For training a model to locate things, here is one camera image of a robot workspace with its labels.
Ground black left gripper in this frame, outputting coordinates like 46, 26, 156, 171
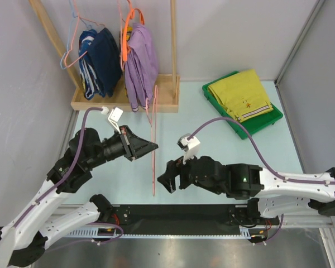
85, 125, 158, 169

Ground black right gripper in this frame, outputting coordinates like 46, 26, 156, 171
157, 147, 223, 194

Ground pink wire hanger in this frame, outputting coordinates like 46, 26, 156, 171
145, 85, 158, 197

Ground yellow trousers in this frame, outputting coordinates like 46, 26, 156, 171
207, 69, 273, 123

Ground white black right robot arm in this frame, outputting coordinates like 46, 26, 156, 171
157, 156, 335, 224

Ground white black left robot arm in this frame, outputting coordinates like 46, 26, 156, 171
0, 125, 158, 267

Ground purple trousers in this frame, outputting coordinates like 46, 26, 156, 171
125, 23, 159, 112

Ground navy blue trousers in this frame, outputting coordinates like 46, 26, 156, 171
79, 28, 122, 100

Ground orange hanger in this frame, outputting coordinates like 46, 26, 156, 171
119, 7, 145, 63

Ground wooden clothes rack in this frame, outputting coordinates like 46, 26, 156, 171
29, 1, 180, 113

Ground green plastic tray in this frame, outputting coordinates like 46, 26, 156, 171
202, 71, 283, 140

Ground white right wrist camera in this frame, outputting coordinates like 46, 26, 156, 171
178, 133, 200, 165

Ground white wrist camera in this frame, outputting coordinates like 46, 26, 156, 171
101, 106, 123, 133
178, 133, 200, 165

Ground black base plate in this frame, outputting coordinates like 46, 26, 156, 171
113, 204, 266, 228

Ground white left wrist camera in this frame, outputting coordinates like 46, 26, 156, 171
101, 106, 123, 133

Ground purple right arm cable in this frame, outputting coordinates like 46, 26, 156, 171
188, 117, 335, 185

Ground white cable duct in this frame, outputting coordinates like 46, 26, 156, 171
66, 223, 267, 240

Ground light blue wire hanger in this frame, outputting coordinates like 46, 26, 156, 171
60, 0, 78, 70

